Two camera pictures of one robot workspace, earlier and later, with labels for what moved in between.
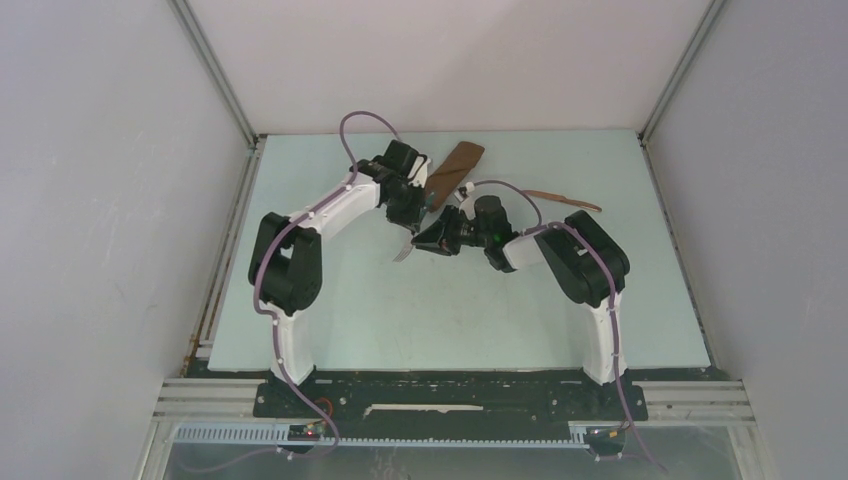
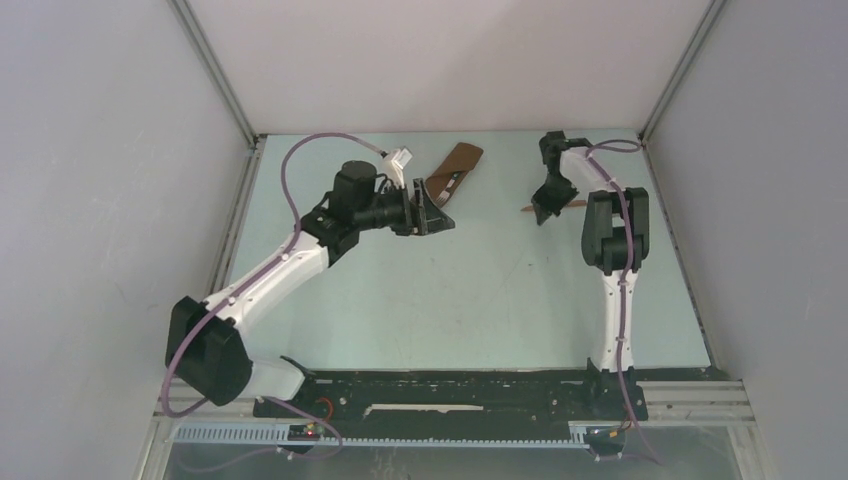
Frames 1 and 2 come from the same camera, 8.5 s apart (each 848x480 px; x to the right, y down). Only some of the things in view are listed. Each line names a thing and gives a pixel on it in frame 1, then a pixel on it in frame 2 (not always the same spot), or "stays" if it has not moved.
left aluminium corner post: x=256 y=140 stays
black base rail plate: x=450 y=398 stays
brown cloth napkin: x=445 y=181 stays
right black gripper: x=440 y=237 → x=546 y=207
